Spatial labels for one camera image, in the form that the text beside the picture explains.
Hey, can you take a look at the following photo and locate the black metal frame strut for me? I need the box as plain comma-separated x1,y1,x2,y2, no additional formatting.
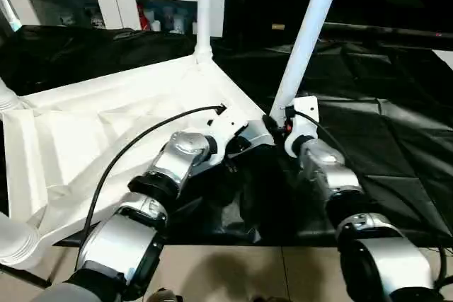
0,262,52,288

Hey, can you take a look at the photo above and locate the white plastic table top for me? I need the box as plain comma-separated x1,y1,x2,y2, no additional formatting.
0,53,279,270

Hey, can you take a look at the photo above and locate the white plastic table leg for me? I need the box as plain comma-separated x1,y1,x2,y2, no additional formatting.
193,0,215,64
0,211,40,265
269,0,348,121
0,77,21,112

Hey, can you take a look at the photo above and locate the white flat object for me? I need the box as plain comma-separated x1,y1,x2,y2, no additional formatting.
433,49,453,69

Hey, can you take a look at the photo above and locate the black left camera cable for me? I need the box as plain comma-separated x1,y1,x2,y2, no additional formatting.
74,103,228,271

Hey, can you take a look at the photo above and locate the small white blue box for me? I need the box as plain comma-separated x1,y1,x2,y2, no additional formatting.
171,13,187,33

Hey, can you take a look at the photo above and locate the dark metal rod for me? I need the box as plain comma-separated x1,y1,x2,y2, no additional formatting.
323,23,453,40

